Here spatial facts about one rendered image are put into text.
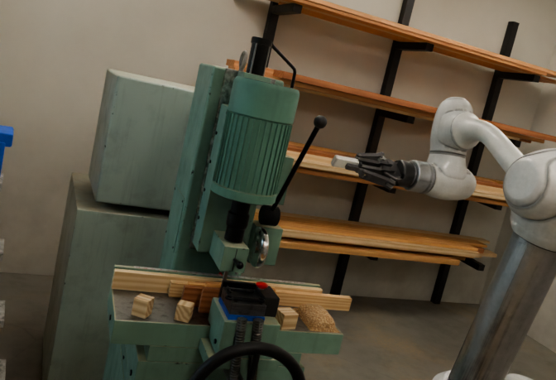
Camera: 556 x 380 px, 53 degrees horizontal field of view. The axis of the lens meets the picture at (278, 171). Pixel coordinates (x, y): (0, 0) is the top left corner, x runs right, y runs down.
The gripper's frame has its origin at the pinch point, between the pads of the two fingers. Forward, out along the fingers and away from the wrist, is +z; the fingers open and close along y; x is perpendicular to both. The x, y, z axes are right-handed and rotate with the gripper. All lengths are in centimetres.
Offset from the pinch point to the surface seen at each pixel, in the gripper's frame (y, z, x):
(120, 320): -33, 51, -32
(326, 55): 225, -88, -96
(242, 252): -14.6, 22.3, -24.7
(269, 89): 6.2, 26.0, 13.2
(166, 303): -24, 39, -38
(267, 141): -0.5, 23.3, 2.6
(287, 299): -18.7, 4.3, -38.3
